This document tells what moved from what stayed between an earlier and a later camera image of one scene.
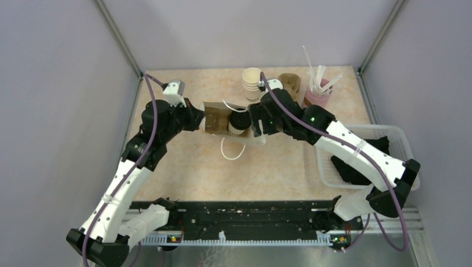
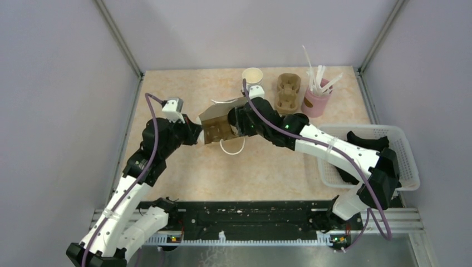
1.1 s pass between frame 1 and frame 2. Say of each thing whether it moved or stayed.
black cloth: stayed
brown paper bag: moved
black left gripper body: moved
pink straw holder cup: stayed
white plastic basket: stayed
